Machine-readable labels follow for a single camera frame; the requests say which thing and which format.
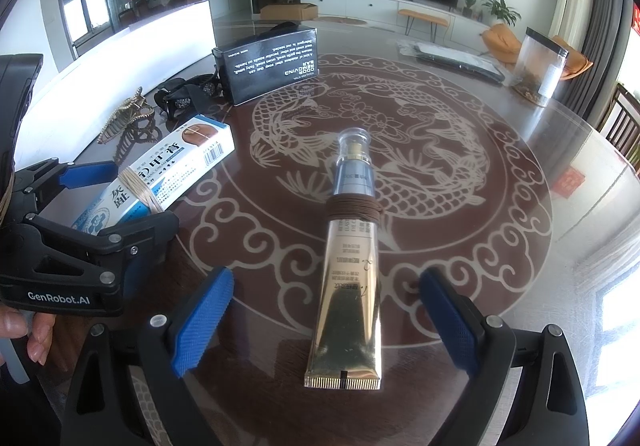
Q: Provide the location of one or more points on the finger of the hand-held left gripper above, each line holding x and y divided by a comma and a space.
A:
145, 228
90, 174

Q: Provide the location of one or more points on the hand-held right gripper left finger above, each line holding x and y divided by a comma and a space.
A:
200, 326

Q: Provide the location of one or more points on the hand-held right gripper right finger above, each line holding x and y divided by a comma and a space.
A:
450, 321

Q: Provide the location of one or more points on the gold pearl hair claw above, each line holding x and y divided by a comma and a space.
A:
120, 124

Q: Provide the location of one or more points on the blue medicine box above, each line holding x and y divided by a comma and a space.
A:
190, 151

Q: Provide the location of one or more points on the gold cosmetic tube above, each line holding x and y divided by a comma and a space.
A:
345, 301

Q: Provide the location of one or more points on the person's left hand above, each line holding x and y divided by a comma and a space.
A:
35, 331

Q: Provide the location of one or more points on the beige rubber band bundle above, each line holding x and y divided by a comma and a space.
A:
142, 191

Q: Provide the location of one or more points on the black bow hair accessory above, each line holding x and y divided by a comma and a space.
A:
175, 101

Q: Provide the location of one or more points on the white board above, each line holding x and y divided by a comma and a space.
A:
125, 56

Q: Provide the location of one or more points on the black sequin hair accessory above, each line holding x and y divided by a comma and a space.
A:
207, 87

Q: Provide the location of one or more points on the black cardboard box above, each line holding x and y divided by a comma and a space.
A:
270, 66

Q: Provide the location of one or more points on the black velvet hair accessory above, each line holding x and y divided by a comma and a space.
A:
282, 28

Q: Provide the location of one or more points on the brown cardboard box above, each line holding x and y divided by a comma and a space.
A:
287, 11

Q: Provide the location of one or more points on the wooden dining chair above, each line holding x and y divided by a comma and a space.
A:
622, 126

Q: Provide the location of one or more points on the clear jar with black lid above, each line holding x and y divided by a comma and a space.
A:
537, 66

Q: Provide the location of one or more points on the orange lounge chair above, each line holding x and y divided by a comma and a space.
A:
505, 44

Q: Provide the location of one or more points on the wooden bench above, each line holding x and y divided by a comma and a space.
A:
422, 15

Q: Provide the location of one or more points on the white television cabinet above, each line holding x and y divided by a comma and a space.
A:
370, 6

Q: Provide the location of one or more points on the large leafy potted plant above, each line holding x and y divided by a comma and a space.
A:
500, 9

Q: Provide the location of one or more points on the small potted plant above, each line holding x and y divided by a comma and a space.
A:
468, 4

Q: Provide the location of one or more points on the grey curtain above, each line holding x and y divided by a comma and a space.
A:
607, 36

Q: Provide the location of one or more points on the red wall hanging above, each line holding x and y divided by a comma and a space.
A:
636, 19

